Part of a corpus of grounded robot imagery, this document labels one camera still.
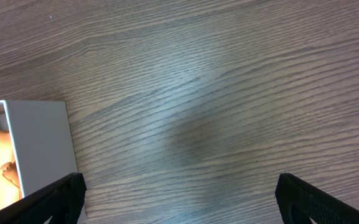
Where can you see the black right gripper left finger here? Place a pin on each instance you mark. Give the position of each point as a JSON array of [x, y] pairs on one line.
[[60, 202]]

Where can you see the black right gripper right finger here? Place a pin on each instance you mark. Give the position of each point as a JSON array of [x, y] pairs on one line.
[[301, 202]]

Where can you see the yellow rubber giraffe toy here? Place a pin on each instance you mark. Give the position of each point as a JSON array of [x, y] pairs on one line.
[[10, 186]]

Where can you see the white open cardboard box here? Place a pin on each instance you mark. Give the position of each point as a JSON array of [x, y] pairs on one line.
[[41, 140]]

